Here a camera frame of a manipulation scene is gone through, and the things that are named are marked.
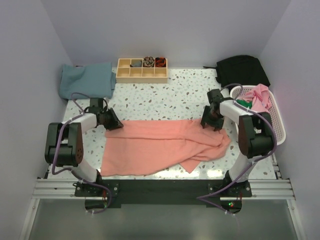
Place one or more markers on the green t shirt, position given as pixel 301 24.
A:
pixel 244 103

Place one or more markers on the light pink t shirt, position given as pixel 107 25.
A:
pixel 259 98

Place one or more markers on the brown patterned rolled sock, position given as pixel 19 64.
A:
pixel 148 62

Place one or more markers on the wooden compartment tray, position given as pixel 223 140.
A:
pixel 140 75

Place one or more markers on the grey rolled sock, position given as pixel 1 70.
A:
pixel 136 63

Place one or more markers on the salmon pink t shirt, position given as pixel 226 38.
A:
pixel 145 147

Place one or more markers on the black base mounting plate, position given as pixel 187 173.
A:
pixel 97 198

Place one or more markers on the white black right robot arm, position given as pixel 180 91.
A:
pixel 256 138

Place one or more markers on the orange black rolled sock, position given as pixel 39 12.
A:
pixel 160 62

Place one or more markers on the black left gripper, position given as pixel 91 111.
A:
pixel 115 123

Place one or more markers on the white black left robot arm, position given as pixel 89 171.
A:
pixel 64 149

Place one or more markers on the white plastic laundry basket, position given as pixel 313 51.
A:
pixel 276 119

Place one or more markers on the folded teal t shirt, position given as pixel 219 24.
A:
pixel 93 80

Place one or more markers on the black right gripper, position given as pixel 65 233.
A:
pixel 217 125

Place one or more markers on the black folded garment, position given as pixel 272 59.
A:
pixel 240 69

